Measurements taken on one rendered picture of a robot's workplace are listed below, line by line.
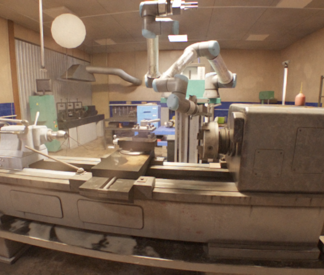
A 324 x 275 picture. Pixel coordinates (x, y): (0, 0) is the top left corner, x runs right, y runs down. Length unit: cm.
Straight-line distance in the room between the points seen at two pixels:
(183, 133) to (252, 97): 656
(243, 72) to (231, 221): 775
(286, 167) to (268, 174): 11
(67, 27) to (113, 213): 420
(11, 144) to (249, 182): 178
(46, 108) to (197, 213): 488
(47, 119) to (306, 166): 532
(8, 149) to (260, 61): 854
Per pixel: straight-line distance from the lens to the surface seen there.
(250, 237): 141
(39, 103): 546
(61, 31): 494
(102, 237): 157
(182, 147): 246
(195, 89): 231
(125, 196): 111
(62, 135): 163
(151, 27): 132
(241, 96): 862
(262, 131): 115
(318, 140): 130
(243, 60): 877
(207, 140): 123
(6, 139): 195
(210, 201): 120
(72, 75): 602
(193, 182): 128
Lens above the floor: 137
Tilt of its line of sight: 11 degrees down
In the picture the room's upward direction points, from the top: straight up
